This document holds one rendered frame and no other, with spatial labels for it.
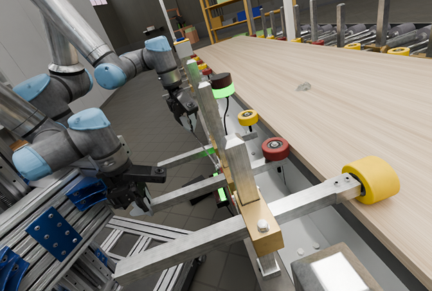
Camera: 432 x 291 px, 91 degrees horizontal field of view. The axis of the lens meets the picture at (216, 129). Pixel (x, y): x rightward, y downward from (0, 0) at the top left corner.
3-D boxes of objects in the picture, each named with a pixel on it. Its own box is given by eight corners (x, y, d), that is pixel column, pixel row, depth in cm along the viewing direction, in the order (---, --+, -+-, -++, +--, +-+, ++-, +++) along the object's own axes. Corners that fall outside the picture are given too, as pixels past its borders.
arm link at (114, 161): (124, 139, 58) (118, 155, 51) (132, 152, 60) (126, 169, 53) (97, 148, 57) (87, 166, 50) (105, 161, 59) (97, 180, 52)
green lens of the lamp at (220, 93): (215, 99, 55) (213, 92, 54) (211, 93, 61) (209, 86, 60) (237, 92, 56) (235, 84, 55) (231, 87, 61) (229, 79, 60)
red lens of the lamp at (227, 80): (213, 90, 54) (210, 83, 53) (209, 85, 59) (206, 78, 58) (235, 83, 55) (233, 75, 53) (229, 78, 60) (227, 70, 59)
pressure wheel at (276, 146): (273, 184, 66) (267, 154, 60) (263, 168, 73) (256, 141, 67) (297, 175, 66) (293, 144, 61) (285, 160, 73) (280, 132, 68)
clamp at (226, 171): (232, 196, 63) (227, 184, 61) (221, 169, 75) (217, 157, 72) (249, 189, 63) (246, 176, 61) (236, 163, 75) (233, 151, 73)
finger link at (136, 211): (137, 220, 66) (124, 199, 62) (156, 213, 66) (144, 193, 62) (136, 228, 63) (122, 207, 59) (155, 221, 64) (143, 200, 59)
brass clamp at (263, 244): (254, 259, 36) (249, 242, 34) (233, 202, 48) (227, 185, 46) (288, 246, 37) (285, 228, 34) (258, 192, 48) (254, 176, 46)
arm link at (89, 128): (61, 118, 50) (98, 103, 54) (87, 155, 55) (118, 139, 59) (62, 126, 44) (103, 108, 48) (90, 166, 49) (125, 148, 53)
